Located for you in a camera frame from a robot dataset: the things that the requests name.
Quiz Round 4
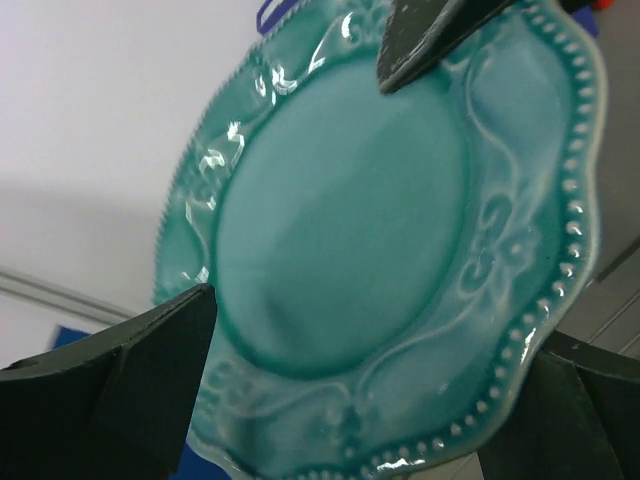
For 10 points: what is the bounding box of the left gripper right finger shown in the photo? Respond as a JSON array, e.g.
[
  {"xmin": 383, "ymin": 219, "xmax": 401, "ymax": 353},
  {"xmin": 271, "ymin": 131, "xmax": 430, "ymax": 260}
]
[{"xmin": 478, "ymin": 332, "xmax": 639, "ymax": 480}]

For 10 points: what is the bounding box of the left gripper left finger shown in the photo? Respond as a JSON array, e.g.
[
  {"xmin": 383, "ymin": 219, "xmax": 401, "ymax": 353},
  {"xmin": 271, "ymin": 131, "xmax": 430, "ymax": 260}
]
[{"xmin": 1, "ymin": 284, "xmax": 217, "ymax": 479}]

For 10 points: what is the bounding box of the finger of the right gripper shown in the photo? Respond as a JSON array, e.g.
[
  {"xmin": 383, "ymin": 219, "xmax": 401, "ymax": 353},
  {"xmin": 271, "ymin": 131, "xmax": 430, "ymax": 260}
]
[{"xmin": 376, "ymin": 0, "xmax": 512, "ymax": 94}]

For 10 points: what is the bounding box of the teal plate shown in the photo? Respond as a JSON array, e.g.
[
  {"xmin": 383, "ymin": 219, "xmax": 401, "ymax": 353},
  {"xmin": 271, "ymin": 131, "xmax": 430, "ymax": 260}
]
[{"xmin": 154, "ymin": 1, "xmax": 607, "ymax": 479}]

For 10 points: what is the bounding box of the blue lever arch binder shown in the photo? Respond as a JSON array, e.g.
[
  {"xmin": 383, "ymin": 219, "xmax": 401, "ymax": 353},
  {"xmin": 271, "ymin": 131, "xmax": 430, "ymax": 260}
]
[{"xmin": 48, "ymin": 326, "xmax": 100, "ymax": 359}]

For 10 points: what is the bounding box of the purple-blue binder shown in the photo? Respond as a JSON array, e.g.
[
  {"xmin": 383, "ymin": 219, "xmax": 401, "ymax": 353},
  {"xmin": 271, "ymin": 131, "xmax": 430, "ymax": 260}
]
[{"xmin": 256, "ymin": 0, "xmax": 297, "ymax": 35}]

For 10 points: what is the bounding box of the small red box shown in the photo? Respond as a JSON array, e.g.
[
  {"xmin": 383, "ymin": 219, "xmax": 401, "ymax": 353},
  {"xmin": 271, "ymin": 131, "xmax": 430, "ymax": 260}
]
[{"xmin": 591, "ymin": 0, "xmax": 615, "ymax": 11}]

